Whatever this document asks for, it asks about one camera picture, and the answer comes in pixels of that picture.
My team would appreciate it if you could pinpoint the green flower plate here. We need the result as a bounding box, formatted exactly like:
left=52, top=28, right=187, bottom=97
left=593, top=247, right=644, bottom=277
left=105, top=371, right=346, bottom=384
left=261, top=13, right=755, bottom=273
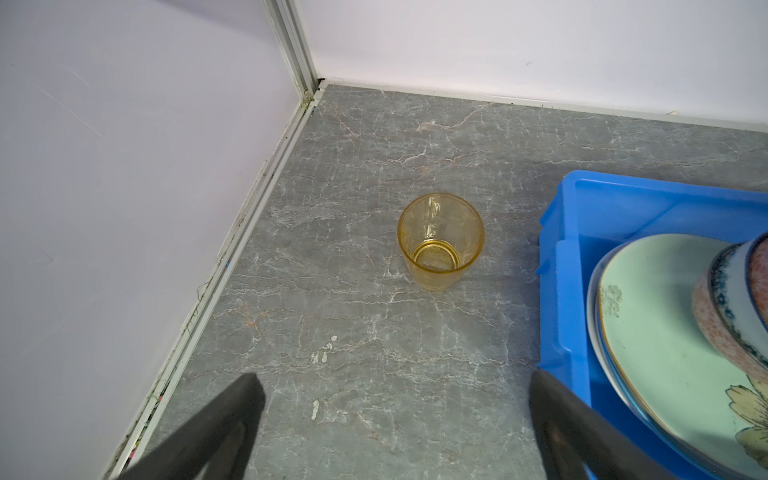
left=599, top=234, right=767, bottom=479

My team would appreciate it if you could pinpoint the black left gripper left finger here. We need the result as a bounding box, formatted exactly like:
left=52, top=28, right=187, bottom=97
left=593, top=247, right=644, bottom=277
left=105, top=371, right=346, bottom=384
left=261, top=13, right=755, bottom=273
left=120, top=373, right=266, bottom=479

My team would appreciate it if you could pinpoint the blue rose pattern bowl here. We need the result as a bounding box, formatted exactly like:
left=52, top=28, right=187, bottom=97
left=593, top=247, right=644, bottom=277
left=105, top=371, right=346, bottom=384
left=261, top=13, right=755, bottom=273
left=708, top=234, right=767, bottom=373

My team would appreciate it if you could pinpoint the amber glass cup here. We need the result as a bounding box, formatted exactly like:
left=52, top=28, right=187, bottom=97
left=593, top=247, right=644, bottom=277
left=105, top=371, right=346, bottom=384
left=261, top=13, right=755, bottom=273
left=396, top=192, right=485, bottom=291

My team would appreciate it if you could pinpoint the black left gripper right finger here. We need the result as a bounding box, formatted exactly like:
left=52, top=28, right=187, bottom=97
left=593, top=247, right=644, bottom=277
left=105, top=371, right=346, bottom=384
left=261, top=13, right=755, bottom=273
left=529, top=370, right=673, bottom=480

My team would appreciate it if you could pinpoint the blue plastic bin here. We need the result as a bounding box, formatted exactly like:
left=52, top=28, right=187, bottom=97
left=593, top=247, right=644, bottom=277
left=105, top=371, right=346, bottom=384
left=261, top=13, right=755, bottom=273
left=537, top=171, right=767, bottom=479

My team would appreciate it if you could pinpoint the green leaf patterned bowl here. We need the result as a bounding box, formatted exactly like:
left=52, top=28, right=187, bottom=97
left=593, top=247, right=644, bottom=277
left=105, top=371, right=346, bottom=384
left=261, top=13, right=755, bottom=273
left=692, top=243, right=767, bottom=383

